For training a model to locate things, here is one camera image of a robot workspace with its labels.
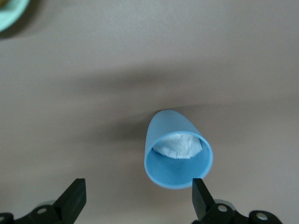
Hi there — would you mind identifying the mint green plate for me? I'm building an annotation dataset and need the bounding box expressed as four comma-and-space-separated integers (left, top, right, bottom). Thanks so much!
0, 0, 31, 33

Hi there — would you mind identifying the blue plastic cup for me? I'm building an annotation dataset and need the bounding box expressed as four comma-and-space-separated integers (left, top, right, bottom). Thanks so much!
143, 109, 214, 190

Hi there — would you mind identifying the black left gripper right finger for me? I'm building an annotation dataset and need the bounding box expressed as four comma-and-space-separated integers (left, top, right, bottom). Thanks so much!
192, 178, 284, 224

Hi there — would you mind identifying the crumpled white tissue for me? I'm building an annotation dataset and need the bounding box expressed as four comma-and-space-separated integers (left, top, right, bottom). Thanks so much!
151, 133, 203, 160

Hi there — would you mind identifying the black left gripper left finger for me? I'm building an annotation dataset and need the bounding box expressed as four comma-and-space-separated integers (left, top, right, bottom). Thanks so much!
0, 178, 87, 224

